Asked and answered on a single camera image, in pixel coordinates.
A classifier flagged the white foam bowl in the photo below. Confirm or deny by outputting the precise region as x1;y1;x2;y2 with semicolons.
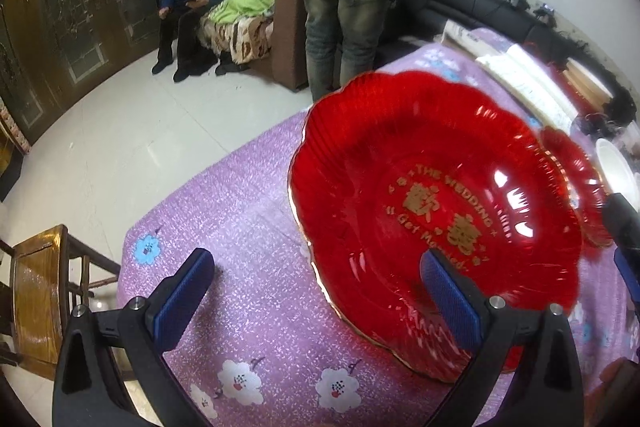
596;139;639;210

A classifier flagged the red plate with gold text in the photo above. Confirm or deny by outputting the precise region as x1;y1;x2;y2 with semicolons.
288;70;582;383

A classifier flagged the red plate with sticker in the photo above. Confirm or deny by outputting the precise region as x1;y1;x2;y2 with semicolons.
539;127;613;248

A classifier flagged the wooden chair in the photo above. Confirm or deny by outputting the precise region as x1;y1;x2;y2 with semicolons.
1;225;120;381

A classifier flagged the open lined notebook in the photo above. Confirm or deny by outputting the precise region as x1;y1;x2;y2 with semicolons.
475;44;578;135

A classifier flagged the purple floral tablecloth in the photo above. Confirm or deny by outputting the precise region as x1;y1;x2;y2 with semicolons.
118;44;639;426

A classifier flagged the white paper booklet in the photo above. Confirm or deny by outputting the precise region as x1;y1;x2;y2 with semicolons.
442;20;491;57

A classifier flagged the black leather sofa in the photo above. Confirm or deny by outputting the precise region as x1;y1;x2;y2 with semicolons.
385;0;637;126

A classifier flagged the brown armchair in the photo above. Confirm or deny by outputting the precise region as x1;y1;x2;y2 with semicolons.
250;0;308;91

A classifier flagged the green blanket pile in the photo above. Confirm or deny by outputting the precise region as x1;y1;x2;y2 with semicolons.
205;0;276;25

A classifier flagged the seated person in blue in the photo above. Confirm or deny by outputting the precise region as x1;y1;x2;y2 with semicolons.
152;0;224;83

